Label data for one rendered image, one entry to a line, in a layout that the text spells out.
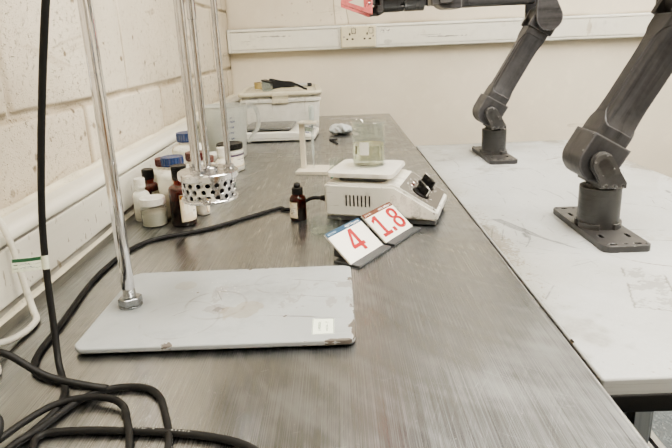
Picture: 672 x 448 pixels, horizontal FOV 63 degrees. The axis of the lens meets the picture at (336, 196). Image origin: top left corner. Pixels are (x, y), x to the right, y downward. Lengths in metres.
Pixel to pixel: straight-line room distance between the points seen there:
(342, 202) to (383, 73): 1.53
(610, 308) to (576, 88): 2.01
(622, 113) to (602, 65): 1.78
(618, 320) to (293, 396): 0.37
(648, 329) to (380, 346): 0.29
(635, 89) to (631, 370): 0.46
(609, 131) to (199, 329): 0.64
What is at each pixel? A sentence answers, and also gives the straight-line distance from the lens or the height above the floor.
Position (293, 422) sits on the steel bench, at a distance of 0.50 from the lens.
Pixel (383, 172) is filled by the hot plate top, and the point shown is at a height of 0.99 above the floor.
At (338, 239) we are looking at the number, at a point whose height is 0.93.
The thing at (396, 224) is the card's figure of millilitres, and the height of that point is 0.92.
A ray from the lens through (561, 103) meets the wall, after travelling 2.65.
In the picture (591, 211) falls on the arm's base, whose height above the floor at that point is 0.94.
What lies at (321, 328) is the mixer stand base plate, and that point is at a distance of 0.61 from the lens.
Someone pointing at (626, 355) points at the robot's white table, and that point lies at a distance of 0.63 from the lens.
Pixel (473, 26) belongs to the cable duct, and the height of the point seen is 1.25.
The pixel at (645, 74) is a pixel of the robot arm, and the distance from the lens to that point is 0.94.
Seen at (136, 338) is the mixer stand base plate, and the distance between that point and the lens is 0.65.
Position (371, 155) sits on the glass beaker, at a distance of 0.99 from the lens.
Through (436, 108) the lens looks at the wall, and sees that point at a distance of 2.50.
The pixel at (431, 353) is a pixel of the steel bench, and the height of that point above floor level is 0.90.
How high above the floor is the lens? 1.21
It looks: 15 degrees down
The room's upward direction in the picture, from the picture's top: 2 degrees counter-clockwise
